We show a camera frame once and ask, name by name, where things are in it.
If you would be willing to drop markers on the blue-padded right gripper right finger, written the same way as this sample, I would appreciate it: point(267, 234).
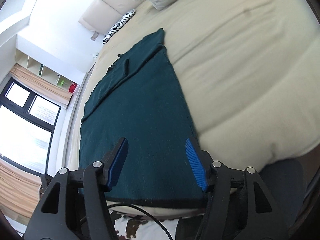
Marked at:
point(200, 162)

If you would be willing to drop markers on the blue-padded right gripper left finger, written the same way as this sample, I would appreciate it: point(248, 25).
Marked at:
point(113, 163)

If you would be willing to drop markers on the dark green knit sweater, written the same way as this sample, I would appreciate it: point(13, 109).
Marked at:
point(140, 98)

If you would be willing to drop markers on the black framed window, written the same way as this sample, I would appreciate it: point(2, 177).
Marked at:
point(28, 122)

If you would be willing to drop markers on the brown white patterned cloth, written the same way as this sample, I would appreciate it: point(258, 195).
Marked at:
point(136, 228)

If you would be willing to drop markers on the red box on shelf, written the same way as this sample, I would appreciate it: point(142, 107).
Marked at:
point(72, 87)

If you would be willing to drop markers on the dark blue trouser leg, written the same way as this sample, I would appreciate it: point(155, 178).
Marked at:
point(284, 179)

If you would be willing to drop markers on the beige curtain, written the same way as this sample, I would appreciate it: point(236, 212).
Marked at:
point(40, 85)

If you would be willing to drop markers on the beige bed sheet mattress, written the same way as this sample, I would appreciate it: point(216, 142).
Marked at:
point(248, 70)

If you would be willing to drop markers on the zebra print pillow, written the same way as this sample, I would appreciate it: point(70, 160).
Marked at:
point(118, 25)

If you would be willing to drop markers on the beige padded headboard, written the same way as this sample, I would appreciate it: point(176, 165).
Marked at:
point(101, 15)

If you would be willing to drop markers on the white wall shelf unit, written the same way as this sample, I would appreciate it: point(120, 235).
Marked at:
point(40, 69)

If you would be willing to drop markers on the wall socket plate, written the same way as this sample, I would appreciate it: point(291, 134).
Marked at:
point(94, 36)

